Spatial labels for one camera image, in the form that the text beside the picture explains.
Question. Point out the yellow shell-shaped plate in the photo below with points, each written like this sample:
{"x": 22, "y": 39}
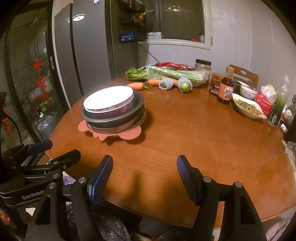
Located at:
{"x": 142, "y": 116}

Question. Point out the left netted green fruit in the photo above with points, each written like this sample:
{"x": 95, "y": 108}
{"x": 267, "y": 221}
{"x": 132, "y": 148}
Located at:
{"x": 166, "y": 84}

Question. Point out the glass jar black lid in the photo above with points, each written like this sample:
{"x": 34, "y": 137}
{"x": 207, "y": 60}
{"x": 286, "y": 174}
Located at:
{"x": 204, "y": 65}

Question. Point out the red snack bag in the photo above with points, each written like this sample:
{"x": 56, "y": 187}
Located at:
{"x": 172, "y": 65}

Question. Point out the pink bear-shaped plate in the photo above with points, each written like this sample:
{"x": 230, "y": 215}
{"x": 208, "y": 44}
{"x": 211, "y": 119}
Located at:
{"x": 127, "y": 135}

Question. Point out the red bowl white inside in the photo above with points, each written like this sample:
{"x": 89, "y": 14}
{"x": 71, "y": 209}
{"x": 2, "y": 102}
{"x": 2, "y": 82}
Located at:
{"x": 108, "y": 99}

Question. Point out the glass door red decorations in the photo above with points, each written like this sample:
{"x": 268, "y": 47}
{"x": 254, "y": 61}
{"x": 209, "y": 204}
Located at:
{"x": 28, "y": 76}

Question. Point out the green liquid clear bottle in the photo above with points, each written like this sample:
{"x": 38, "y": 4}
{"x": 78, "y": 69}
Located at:
{"x": 274, "y": 116}

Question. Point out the right netted green fruit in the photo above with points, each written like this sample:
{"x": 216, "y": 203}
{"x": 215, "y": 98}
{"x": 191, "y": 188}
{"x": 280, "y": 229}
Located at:
{"x": 184, "y": 85}

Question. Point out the jar with brown lid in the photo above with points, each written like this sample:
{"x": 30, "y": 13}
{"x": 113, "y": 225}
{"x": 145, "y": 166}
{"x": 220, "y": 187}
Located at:
{"x": 215, "y": 83}

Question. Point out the left hand red nails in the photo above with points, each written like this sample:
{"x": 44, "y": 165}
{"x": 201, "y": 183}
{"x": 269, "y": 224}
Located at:
{"x": 5, "y": 218}

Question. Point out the rear carrot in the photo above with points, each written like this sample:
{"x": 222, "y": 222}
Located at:
{"x": 155, "y": 82}

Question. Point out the water jug behind glass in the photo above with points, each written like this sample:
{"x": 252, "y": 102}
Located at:
{"x": 46, "y": 126}

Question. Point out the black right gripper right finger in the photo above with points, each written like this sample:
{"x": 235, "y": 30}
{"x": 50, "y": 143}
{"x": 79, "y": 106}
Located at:
{"x": 240, "y": 219}

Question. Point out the front carrot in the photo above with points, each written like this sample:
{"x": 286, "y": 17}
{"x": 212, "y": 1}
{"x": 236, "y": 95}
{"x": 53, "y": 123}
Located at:
{"x": 140, "y": 86}

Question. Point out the small white bowl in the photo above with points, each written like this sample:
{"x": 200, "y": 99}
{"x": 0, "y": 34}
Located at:
{"x": 247, "y": 92}

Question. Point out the netted green fruit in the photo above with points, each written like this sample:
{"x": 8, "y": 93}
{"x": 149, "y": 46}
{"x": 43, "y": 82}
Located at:
{"x": 166, "y": 84}
{"x": 184, "y": 85}

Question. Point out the dark soy sauce bottle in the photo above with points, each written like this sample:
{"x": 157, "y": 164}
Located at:
{"x": 226, "y": 86}

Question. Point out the dark round metal pan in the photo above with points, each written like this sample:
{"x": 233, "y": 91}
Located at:
{"x": 116, "y": 117}

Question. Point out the window with white frame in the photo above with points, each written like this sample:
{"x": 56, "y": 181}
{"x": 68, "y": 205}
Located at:
{"x": 181, "y": 23}

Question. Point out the red tissue pack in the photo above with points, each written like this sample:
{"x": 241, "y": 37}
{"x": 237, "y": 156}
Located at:
{"x": 266, "y": 98}

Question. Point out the carrot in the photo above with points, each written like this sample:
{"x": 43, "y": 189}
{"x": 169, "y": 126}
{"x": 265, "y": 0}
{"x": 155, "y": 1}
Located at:
{"x": 140, "y": 86}
{"x": 155, "y": 82}

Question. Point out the grey refrigerator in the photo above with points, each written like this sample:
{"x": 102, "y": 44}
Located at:
{"x": 86, "y": 38}

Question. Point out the celery bunch in bag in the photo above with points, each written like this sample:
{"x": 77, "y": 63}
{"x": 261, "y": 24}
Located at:
{"x": 197, "y": 77}

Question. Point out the shiny steel plate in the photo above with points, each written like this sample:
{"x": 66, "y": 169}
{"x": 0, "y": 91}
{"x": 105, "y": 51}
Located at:
{"x": 115, "y": 127}

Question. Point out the wooden chair back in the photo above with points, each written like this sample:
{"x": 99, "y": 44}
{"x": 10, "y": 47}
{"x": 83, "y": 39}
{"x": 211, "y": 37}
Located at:
{"x": 245, "y": 76}

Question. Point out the white box on sill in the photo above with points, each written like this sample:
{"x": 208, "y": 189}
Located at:
{"x": 154, "y": 35}

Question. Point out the white dish with food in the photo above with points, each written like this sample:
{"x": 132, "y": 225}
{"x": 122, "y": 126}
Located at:
{"x": 248, "y": 108}

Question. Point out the blue box on shelf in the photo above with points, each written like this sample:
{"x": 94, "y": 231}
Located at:
{"x": 127, "y": 37}

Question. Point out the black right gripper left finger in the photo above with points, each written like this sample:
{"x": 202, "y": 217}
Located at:
{"x": 50, "y": 220}

